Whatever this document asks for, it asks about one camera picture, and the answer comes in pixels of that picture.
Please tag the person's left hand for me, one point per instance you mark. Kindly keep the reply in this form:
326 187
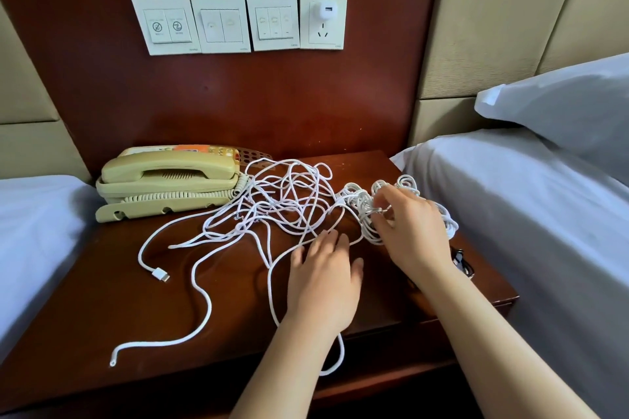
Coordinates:
324 281

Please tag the left bed white sheet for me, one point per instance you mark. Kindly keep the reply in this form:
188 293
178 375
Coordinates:
34 237

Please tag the wooden nightstand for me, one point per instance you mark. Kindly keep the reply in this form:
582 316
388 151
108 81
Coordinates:
69 325

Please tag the white triple rocker wall switch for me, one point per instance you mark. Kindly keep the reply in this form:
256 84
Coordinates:
273 23

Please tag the bed white sheet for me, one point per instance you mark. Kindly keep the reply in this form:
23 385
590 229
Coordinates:
34 237
550 257

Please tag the beige padded headboard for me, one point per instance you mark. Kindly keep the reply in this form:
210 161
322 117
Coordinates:
29 129
491 11

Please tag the white two-button wall switch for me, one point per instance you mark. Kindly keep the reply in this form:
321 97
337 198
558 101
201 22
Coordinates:
165 26

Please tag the person's right hand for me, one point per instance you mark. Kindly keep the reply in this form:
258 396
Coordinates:
413 227

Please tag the white double rocker wall switch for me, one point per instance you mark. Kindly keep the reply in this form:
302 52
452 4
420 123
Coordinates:
221 25

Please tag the white pillow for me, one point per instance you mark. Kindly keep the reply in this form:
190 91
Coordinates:
575 114

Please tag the right bed white sheet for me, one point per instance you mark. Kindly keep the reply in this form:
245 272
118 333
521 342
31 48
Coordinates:
550 257

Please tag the person's left forearm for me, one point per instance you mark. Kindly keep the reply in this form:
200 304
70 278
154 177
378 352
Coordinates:
285 374

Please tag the dark wooden drawer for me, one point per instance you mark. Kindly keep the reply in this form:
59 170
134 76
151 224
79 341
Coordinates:
413 350

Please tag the dark wooden wall panel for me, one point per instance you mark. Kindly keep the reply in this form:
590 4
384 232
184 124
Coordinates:
246 99

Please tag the white plug-in charger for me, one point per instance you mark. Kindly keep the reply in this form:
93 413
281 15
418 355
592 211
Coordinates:
326 11

